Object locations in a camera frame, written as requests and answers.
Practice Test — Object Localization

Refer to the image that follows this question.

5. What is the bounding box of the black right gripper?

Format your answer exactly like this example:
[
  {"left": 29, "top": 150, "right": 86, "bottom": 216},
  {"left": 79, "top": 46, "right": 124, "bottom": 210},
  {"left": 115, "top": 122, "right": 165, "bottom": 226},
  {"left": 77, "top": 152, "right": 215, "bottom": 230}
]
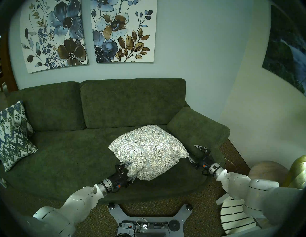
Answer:
[{"left": 188, "top": 145, "right": 214, "bottom": 174}]

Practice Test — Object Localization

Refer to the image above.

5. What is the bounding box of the wide green sofa back cushion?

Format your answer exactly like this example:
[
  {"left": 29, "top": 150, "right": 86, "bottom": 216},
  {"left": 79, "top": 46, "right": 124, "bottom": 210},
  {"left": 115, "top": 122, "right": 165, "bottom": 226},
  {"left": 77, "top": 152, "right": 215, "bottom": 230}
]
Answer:
[{"left": 80, "top": 78, "right": 186, "bottom": 129}]

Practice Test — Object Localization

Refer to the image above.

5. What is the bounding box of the brown leaves flower canvas painting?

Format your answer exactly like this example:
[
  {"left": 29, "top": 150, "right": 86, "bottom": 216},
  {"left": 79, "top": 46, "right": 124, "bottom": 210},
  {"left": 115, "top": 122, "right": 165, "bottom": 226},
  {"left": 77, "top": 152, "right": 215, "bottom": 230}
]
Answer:
[{"left": 90, "top": 0, "right": 157, "bottom": 64}]

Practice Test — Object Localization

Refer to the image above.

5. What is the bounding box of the green fabric sofa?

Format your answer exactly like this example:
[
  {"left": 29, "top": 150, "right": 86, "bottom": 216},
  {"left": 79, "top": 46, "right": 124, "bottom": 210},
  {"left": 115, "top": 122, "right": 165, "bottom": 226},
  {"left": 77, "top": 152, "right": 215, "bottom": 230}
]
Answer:
[{"left": 0, "top": 78, "right": 230, "bottom": 206}]

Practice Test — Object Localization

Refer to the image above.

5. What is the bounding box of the gold vase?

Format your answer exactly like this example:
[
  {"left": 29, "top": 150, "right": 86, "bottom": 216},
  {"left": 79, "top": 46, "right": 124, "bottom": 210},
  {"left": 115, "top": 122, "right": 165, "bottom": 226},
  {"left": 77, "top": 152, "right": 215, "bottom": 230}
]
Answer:
[{"left": 283, "top": 155, "right": 306, "bottom": 189}]

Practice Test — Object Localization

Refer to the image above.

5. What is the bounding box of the round wooden table top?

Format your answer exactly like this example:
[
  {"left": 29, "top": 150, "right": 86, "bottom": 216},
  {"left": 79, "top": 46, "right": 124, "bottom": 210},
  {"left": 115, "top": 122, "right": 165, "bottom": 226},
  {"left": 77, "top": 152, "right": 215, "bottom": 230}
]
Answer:
[{"left": 248, "top": 161, "right": 290, "bottom": 185}]

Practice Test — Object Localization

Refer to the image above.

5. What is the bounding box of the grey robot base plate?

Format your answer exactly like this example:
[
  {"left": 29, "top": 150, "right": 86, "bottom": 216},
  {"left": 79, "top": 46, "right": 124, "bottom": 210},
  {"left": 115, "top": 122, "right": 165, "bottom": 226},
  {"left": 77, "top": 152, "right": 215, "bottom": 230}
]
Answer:
[{"left": 108, "top": 203, "right": 193, "bottom": 237}]

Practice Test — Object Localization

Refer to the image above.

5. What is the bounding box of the black base cable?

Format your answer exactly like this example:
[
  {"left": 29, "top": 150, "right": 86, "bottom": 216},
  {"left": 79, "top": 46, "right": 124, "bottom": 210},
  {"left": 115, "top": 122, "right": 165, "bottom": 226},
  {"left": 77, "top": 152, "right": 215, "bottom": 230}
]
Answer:
[{"left": 115, "top": 223, "right": 134, "bottom": 237}]

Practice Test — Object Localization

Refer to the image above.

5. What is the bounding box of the dark blue flower canvas painting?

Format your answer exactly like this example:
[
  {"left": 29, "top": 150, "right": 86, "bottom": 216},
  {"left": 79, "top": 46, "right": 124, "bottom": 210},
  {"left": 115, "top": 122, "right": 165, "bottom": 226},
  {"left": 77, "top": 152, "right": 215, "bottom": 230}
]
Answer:
[{"left": 20, "top": 0, "right": 89, "bottom": 74}]

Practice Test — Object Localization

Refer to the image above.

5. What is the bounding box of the forest waterfall poster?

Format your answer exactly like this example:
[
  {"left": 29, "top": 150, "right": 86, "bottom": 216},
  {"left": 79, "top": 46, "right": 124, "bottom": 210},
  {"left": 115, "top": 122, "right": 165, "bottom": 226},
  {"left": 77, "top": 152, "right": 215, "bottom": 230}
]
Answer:
[{"left": 262, "top": 5, "right": 306, "bottom": 93}]

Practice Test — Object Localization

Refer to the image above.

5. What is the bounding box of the grey pebble print cushion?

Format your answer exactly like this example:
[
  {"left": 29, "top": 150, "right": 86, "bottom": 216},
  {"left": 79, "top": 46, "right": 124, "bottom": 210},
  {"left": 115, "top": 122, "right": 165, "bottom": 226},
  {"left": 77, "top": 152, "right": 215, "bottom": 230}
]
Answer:
[{"left": 108, "top": 125, "right": 190, "bottom": 181}]

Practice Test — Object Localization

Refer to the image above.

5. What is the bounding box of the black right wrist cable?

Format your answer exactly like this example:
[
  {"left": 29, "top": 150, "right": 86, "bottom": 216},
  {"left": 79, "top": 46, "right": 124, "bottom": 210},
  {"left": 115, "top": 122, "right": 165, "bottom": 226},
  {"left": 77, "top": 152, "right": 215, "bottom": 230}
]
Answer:
[{"left": 202, "top": 167, "right": 216, "bottom": 178}]

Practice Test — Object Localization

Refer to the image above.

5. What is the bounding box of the blue green zigzag cushion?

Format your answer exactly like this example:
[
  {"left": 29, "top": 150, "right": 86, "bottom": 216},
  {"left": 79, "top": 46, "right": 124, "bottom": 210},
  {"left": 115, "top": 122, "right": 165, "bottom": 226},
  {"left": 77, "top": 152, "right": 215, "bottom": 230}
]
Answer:
[{"left": 0, "top": 100, "right": 38, "bottom": 172}]

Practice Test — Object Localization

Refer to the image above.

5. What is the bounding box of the white cable loop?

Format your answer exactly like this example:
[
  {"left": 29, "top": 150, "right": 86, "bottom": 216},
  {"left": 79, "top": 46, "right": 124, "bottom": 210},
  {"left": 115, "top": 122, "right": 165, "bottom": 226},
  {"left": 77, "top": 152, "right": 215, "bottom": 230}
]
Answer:
[{"left": 135, "top": 218, "right": 149, "bottom": 231}]

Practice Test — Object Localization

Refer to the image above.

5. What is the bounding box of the green sofa armrest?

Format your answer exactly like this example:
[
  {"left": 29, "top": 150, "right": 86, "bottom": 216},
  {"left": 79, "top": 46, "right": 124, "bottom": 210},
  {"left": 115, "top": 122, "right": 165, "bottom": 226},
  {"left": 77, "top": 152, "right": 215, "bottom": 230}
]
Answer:
[{"left": 167, "top": 107, "right": 230, "bottom": 167}]

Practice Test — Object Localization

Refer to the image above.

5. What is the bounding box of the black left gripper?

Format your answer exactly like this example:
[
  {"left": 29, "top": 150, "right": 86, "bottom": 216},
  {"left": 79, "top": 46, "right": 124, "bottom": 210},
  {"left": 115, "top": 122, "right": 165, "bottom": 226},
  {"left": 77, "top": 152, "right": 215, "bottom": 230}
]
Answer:
[{"left": 108, "top": 161, "right": 138, "bottom": 190}]

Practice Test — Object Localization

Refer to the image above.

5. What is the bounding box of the narrow green sofa back cushion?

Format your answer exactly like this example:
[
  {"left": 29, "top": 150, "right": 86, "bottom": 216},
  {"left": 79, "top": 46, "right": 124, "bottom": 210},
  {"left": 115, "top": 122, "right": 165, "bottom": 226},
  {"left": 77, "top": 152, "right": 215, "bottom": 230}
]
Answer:
[{"left": 7, "top": 81, "right": 86, "bottom": 132}]

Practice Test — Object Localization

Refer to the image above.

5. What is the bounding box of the black power strip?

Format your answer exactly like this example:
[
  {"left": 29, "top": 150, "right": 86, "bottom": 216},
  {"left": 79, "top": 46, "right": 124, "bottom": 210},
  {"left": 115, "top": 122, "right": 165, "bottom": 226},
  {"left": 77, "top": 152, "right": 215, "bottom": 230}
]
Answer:
[{"left": 122, "top": 221, "right": 168, "bottom": 232}]

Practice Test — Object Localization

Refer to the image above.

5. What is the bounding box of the thin white floor cable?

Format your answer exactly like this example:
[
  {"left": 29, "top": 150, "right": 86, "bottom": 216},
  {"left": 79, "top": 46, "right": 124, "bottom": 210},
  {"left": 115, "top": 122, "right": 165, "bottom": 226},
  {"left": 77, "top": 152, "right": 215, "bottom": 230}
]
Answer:
[{"left": 224, "top": 158, "right": 240, "bottom": 171}]

